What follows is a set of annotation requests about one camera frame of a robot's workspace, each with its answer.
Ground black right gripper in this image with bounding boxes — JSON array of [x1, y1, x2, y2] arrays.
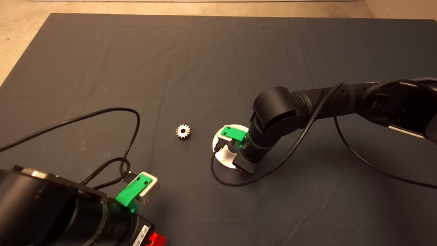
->
[[233, 150, 262, 174]]

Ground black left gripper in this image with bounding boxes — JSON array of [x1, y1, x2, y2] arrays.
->
[[131, 219, 168, 246]]

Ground round metal carrier plate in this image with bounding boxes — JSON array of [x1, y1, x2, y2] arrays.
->
[[212, 124, 250, 169]]

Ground small steel planetary gear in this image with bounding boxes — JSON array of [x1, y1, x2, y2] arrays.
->
[[176, 124, 192, 140]]

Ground dark grey table cloth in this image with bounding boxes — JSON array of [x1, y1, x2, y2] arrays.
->
[[0, 13, 437, 246]]

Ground black right camera cable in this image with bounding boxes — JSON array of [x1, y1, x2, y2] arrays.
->
[[210, 82, 437, 189]]

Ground black camera cable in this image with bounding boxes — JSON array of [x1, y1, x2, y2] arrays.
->
[[210, 82, 437, 189], [0, 108, 141, 183]]

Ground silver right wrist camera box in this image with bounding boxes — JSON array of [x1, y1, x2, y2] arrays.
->
[[217, 132, 236, 146]]

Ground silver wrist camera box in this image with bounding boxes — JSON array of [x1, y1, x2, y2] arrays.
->
[[138, 172, 160, 204], [217, 132, 236, 146]]

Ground green right camera mount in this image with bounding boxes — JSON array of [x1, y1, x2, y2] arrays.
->
[[220, 125, 247, 148]]

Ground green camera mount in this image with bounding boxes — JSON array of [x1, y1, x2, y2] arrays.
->
[[220, 125, 247, 148], [116, 173, 153, 213]]

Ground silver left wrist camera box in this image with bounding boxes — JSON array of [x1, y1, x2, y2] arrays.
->
[[138, 172, 160, 204]]

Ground green left camera mount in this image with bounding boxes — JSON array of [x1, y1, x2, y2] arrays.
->
[[116, 173, 153, 213]]

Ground black left camera cable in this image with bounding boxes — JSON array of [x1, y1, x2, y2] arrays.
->
[[0, 108, 141, 183]]

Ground thin black braided cable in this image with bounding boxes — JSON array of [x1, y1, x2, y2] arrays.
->
[[82, 157, 131, 190]]

